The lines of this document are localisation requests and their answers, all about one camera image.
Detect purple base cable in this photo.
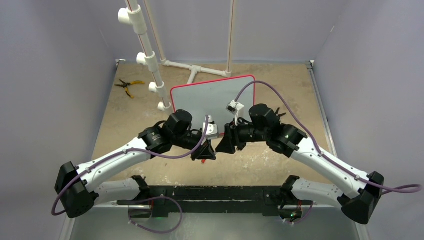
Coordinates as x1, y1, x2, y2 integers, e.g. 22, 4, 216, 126
281, 198, 314, 226
127, 196, 184, 235

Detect black handled pliers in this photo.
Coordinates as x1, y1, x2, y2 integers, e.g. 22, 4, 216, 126
274, 107, 287, 119

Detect yellow black needle-nose pliers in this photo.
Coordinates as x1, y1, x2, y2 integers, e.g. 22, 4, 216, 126
114, 79, 145, 99

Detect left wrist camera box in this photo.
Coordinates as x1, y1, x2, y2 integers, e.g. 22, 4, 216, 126
203, 121, 220, 140

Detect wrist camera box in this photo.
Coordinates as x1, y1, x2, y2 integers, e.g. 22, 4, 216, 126
203, 121, 220, 140
226, 100, 245, 126

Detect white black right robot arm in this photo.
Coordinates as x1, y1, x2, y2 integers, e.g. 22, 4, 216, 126
216, 101, 385, 225

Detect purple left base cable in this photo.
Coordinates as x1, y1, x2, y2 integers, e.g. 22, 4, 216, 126
127, 196, 184, 235

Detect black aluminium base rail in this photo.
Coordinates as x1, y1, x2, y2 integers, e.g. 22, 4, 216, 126
67, 184, 361, 220

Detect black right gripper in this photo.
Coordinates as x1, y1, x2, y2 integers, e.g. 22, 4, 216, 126
216, 117, 269, 154

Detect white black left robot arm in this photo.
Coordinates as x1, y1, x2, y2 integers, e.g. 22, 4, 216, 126
51, 109, 216, 219

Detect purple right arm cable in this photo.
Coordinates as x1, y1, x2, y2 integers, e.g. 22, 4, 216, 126
234, 80, 423, 195

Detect white PVC pipe frame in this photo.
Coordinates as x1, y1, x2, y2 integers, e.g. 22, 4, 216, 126
117, 0, 238, 112

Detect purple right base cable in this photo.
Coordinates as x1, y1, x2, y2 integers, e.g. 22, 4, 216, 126
281, 198, 314, 226

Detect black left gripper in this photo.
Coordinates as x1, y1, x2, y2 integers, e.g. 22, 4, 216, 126
172, 131, 216, 161

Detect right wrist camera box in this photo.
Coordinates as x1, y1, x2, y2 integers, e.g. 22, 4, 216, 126
226, 100, 245, 126

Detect pink-rimmed whiteboard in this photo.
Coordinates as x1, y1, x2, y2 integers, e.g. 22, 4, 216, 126
170, 75, 256, 136

